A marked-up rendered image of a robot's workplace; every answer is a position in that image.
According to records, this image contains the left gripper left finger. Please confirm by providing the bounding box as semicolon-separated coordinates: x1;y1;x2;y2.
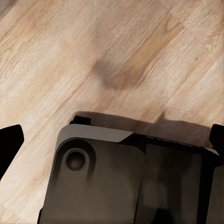
0;124;24;180

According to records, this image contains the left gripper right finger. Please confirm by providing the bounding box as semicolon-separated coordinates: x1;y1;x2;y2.
209;124;224;162

